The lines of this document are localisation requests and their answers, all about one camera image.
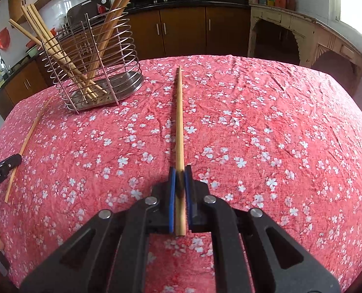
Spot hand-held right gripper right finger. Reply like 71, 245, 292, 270
183, 165, 342, 293

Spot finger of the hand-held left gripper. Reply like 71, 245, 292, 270
0, 154, 23, 196

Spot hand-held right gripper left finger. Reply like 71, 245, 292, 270
19, 167, 177, 293

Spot steel wire utensil holder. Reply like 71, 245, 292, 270
40, 11, 144, 115

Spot brown lower cabinets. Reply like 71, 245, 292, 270
128, 5, 251, 61
0, 59, 49, 120

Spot red floral tablecloth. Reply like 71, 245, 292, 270
0, 54, 362, 293

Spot green enamel bowl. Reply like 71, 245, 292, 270
26, 44, 43, 58

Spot red plastic bag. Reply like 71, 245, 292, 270
0, 27, 11, 50

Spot cream wooden side table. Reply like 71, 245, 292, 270
247, 3, 362, 99

